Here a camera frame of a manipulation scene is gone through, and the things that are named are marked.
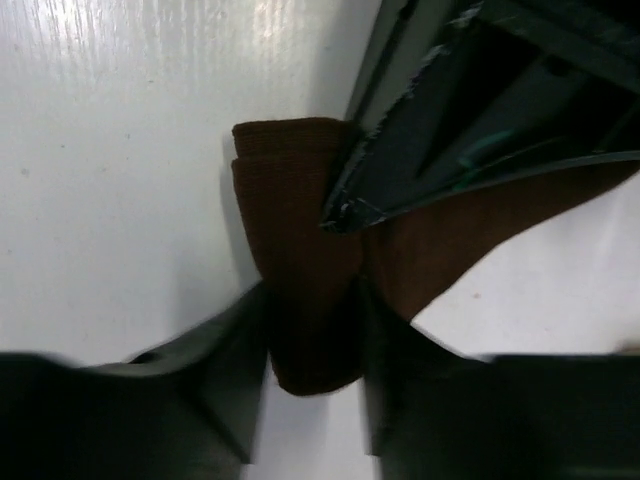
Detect dark brown striped sock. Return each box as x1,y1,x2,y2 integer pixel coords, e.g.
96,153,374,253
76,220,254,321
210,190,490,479
231,118,639,396

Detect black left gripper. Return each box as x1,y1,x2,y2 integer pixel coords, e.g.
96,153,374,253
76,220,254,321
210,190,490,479
321,1,639,233

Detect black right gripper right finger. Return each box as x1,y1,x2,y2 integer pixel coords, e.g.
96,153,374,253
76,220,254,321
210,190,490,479
359,283,639,479

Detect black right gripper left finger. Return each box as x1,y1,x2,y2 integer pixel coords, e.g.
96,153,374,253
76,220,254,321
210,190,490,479
1,285,268,479

